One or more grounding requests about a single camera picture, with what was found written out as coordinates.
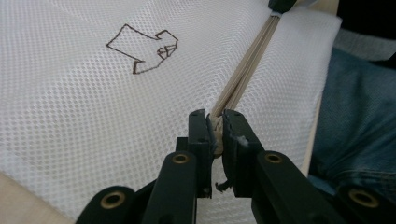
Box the beige elastic cord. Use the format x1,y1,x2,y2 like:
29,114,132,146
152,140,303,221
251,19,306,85
208,12,283,159

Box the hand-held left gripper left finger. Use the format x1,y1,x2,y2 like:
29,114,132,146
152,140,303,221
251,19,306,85
176,108,219,200

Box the blue jeans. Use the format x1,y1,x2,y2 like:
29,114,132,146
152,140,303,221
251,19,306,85
307,46,396,204

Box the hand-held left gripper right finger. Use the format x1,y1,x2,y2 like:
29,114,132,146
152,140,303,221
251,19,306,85
220,108,266,199

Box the white mesh laundry bag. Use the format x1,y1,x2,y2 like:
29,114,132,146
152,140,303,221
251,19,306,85
0,0,344,224

